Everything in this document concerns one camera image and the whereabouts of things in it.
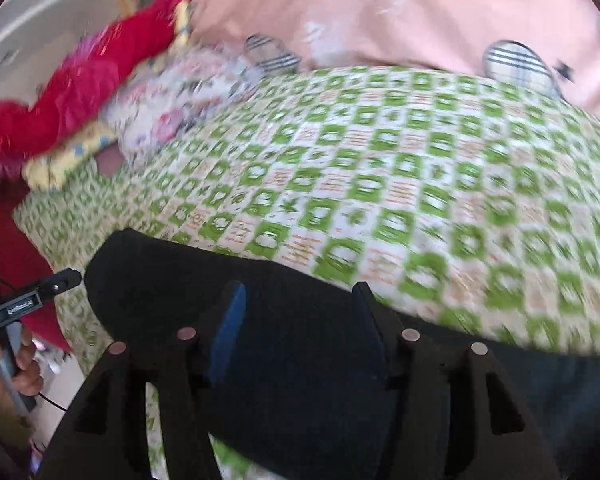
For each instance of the yellow patterned cloth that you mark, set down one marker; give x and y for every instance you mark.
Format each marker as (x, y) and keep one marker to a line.
(65, 157)

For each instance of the green checked bedsheet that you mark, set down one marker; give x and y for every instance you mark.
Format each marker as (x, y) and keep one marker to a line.
(380, 170)

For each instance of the white floral cloth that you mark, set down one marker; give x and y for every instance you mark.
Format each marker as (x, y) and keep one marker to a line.
(180, 95)

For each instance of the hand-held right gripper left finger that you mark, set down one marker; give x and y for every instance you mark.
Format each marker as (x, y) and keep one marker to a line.
(230, 330)

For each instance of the bright red fuzzy cloth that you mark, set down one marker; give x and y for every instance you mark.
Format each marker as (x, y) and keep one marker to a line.
(75, 90)

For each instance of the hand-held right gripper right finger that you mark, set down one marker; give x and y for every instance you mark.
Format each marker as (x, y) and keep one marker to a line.
(372, 330)

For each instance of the person's left hand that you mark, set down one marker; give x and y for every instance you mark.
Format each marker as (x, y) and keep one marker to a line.
(27, 365)

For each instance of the dark red cloth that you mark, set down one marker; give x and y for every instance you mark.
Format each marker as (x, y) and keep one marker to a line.
(25, 255)

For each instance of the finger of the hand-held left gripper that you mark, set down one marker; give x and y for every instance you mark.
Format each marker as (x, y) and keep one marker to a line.
(60, 282)

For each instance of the black pants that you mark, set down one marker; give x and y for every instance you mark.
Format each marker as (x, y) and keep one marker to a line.
(300, 360)

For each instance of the pink printed blanket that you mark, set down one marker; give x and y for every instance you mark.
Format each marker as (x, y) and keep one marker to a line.
(405, 10)

